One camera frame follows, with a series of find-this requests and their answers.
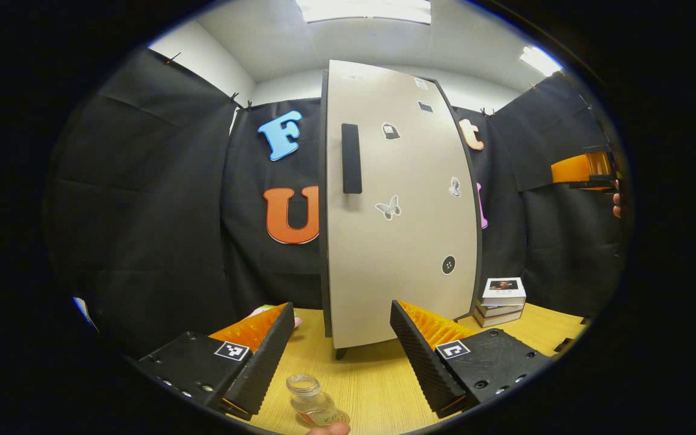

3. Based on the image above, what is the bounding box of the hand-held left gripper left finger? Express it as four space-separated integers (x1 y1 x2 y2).
137 302 296 422

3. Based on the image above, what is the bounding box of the white book with photo cover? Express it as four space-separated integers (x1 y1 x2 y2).
482 277 527 306

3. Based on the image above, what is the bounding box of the beige cabinet door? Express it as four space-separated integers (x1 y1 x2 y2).
326 59 480 350

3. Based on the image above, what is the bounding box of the round brown coaster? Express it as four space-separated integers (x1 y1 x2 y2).
295 410 350 430

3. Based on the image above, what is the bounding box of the clear glass bottle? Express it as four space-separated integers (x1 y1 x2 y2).
286 373 340 428

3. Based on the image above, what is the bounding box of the grey book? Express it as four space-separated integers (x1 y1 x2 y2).
476 302 524 318
474 309 523 329

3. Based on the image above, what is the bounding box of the long ceiling light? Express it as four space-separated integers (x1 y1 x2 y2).
295 0 432 25

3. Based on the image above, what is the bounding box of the pink plush toy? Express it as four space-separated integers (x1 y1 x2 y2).
250 304 304 330

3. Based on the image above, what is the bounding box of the small ceiling light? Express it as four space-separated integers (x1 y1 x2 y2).
520 45 563 77

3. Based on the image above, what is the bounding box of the black cabinet door handle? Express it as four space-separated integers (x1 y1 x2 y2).
341 123 363 195

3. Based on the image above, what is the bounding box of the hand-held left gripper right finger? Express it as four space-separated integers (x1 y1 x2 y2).
389 300 551 419

